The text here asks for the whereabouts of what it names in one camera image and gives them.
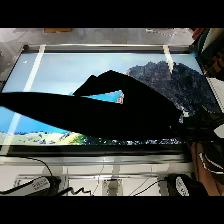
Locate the black garment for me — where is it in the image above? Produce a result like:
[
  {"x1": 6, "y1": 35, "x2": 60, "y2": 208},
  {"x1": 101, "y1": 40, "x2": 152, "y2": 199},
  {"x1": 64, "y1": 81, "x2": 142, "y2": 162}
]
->
[{"x1": 0, "y1": 69, "x2": 185, "y2": 141}]

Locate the silver frame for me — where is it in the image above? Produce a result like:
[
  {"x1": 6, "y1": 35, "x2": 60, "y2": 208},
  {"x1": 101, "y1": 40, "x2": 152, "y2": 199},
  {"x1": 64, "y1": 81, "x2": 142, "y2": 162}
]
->
[{"x1": 0, "y1": 153, "x2": 196, "y2": 197}]

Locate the black cable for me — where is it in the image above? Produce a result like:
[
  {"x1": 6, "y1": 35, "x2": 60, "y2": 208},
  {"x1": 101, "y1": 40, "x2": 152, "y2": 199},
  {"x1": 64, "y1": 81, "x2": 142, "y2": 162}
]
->
[
  {"x1": 59, "y1": 186, "x2": 95, "y2": 197},
  {"x1": 20, "y1": 155, "x2": 55, "y2": 178},
  {"x1": 132, "y1": 179, "x2": 168, "y2": 197}
]

